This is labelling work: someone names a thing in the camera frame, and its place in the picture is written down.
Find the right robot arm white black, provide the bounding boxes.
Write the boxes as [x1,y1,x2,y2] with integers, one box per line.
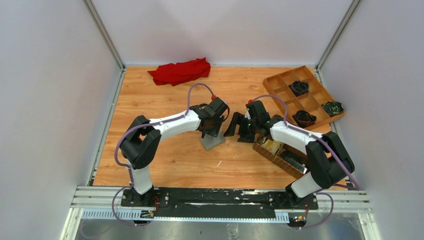
[223,100,355,206]

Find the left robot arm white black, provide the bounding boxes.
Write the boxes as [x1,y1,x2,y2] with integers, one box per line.
[117,96,230,206]

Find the cards in basket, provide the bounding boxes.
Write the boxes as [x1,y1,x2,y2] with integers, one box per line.
[259,138,284,155]

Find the dark brown rolled belt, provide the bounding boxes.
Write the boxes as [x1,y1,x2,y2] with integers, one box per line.
[292,110,317,128]

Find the black rolled belt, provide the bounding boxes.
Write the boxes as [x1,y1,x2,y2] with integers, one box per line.
[289,80,310,97]

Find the woven wicker basket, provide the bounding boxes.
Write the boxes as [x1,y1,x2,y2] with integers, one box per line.
[252,137,309,179]

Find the wooden compartment tray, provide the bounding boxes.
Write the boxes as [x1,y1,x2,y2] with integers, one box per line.
[263,65,346,130]

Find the red cloth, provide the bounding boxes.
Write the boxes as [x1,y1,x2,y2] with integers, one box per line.
[148,57,211,87]

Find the blue yellow rolled tie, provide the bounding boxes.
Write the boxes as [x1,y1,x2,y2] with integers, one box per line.
[321,100,344,117]

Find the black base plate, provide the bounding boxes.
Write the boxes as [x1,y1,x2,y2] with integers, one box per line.
[120,187,319,219]

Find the aluminium frame rail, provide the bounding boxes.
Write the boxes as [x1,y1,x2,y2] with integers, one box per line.
[71,186,372,223]

